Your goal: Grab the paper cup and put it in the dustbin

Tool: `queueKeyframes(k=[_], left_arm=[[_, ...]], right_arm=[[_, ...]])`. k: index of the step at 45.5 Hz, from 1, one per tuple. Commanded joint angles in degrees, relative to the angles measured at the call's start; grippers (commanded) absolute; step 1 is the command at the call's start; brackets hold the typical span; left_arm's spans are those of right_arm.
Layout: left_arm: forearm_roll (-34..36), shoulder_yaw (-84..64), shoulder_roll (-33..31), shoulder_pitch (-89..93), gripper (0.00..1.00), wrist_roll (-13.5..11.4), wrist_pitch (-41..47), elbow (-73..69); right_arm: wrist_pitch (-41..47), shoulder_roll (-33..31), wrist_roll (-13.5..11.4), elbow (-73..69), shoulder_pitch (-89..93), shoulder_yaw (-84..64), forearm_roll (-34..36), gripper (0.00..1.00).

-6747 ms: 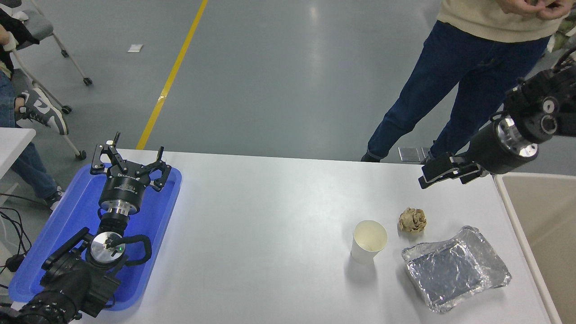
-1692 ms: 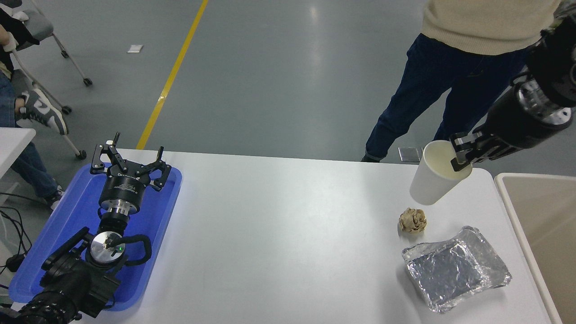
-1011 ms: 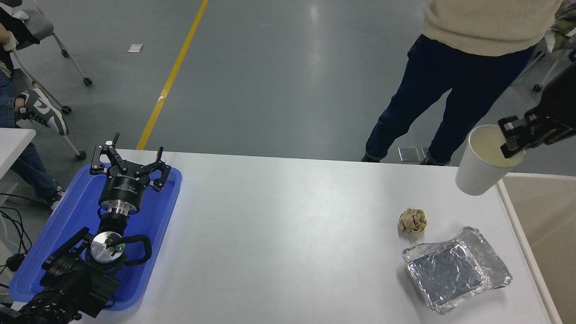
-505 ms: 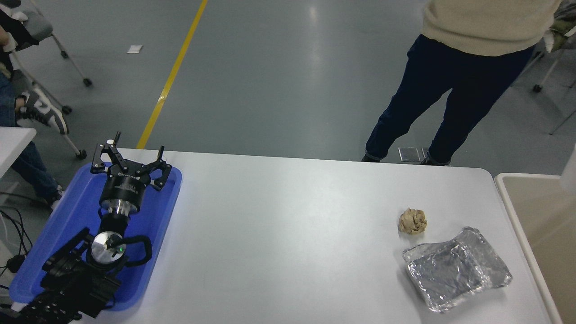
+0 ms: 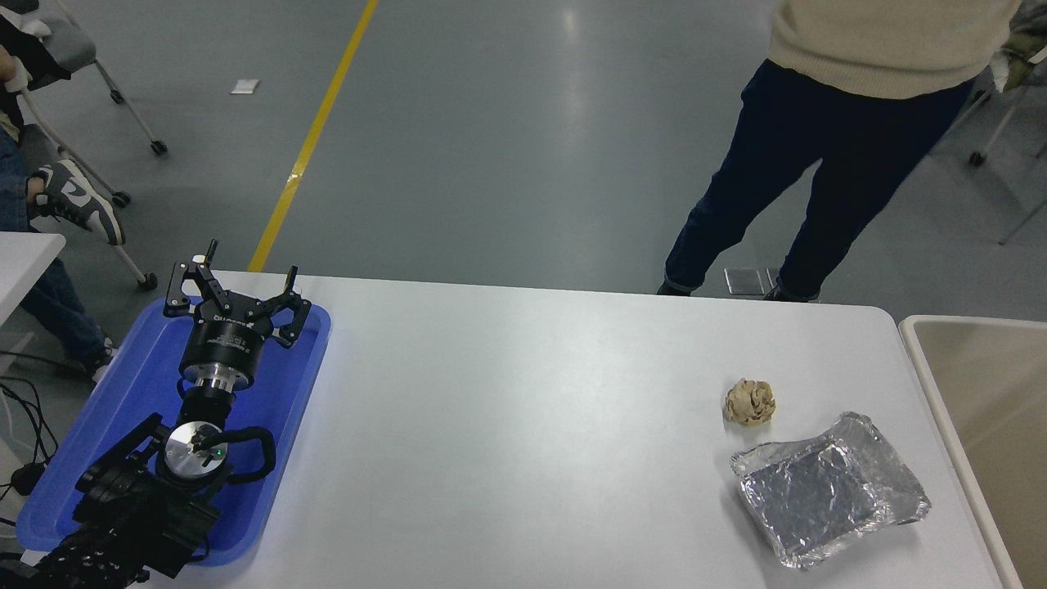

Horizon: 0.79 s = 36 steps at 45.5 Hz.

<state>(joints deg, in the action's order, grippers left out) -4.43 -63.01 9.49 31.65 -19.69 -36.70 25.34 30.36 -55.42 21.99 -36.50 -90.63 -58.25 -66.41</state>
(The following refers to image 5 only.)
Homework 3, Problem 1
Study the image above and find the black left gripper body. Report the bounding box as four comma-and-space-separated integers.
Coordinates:
178, 299, 277, 375

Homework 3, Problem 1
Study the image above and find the blue plastic tray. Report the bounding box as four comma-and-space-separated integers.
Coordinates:
15, 296, 332, 567

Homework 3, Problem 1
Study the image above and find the seated person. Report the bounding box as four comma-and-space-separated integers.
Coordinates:
0, 16, 128, 385

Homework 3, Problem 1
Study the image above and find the small white table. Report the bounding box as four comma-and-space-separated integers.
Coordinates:
0, 232, 66, 328

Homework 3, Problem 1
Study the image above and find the black power adapter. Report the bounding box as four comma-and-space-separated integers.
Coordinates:
10, 460, 47, 495

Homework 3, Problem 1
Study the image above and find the grey wheeled chair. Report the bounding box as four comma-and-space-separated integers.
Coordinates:
0, 0, 169, 292

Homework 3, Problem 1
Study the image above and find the metal floor plate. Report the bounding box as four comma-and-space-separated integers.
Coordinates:
723, 266, 778, 296

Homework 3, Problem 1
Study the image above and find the crumpled tan paper ball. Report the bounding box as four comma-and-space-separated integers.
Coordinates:
723, 377, 777, 426

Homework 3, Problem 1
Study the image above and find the standing person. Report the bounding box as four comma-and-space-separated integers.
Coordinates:
657, 0, 1023, 303

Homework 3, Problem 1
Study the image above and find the silver foil tray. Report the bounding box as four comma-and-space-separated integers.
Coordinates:
730, 411, 932, 569

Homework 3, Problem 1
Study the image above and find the large pale bin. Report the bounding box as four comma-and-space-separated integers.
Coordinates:
898, 314, 1047, 589

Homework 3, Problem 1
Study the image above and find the grey metal furniture leg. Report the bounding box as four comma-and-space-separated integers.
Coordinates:
998, 195, 1047, 246

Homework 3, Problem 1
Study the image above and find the black floor cable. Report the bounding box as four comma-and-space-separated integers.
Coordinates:
0, 350, 60, 461

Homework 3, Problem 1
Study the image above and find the metal frame wheeled chair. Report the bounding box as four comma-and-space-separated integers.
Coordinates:
949, 82, 1033, 168

